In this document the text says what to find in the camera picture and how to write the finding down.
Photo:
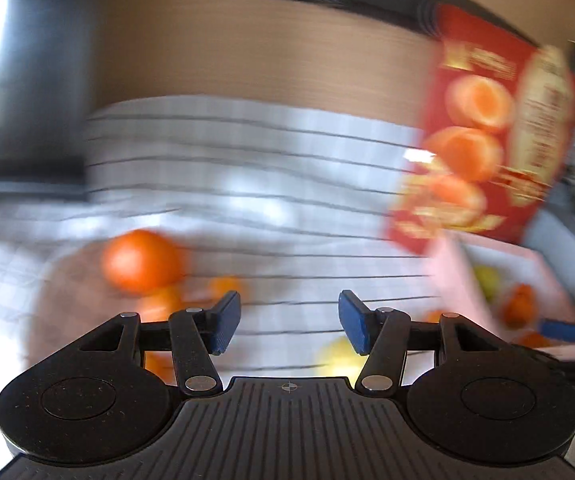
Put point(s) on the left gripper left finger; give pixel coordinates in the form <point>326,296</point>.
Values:
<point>196,335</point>

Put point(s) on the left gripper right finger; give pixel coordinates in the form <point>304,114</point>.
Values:
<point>381,336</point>

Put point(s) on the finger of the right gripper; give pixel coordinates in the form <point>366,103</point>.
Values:
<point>557,330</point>

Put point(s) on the mandarin with rough skin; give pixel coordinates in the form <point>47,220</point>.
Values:
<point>533,340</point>

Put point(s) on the medium mandarin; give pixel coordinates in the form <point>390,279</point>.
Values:
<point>160,304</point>

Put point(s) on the green pear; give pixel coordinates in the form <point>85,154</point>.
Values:
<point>489,281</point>
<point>338,358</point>

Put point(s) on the small kumquat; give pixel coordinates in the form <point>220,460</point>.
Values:
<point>219,286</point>

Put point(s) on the tiny kumquat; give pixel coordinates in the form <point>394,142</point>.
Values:
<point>433,316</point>

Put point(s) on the large orange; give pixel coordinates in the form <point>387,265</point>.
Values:
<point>141,261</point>

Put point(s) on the pink gift box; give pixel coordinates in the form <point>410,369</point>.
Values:
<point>507,289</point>

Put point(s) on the white black grid cloth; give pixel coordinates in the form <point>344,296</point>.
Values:
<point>290,201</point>

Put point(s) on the red quail egg bag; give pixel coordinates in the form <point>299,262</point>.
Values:
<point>498,121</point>

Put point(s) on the dark monitor screen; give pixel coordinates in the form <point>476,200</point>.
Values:
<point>46,95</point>

